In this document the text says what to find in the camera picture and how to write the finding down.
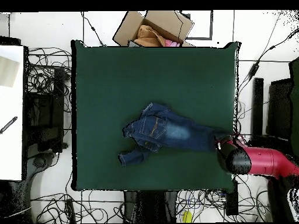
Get white desk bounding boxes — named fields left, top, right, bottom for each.
left=0, top=45, right=25, bottom=181

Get black metal stand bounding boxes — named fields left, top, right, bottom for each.
left=23, top=67, right=67, bottom=153

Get black cable with inline switch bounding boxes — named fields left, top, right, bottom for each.
left=80, top=10, right=106, bottom=47

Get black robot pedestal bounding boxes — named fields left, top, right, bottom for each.
left=123, top=190, right=179, bottom=223

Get slim black power strip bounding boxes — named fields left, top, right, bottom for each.
left=65, top=198, right=76, bottom=223

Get pink cloth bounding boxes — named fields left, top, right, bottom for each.
left=164, top=38, right=182, bottom=47

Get black upright bar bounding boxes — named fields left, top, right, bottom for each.
left=251, top=78, right=265, bottom=137

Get beige box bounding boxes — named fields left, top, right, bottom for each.
left=0, top=55, right=20, bottom=88

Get yellow ball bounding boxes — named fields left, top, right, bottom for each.
left=182, top=210, right=193, bottom=223

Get black flat panel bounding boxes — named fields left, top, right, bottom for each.
left=266, top=78, right=293, bottom=141

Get black power adapter cable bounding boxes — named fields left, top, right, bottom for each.
left=237, top=27, right=299, bottom=99

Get brown cardboard box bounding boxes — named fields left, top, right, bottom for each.
left=112, top=10, right=194, bottom=47

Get orange towel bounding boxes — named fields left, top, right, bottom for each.
left=133, top=24, right=165, bottom=47

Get grey chair base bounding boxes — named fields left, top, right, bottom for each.
left=27, top=151, right=57, bottom=180

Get black ribbed strip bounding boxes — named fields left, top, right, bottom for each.
left=0, top=115, right=19, bottom=135

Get blue denim jeans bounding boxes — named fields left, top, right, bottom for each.
left=117, top=102, right=231, bottom=167

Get tangled black cables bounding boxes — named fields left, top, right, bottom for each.
left=30, top=191, right=124, bottom=223
left=176, top=189, right=228, bottom=223
left=26, top=47, right=72, bottom=114

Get dark green table cloth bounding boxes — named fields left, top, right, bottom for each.
left=71, top=40, right=241, bottom=192

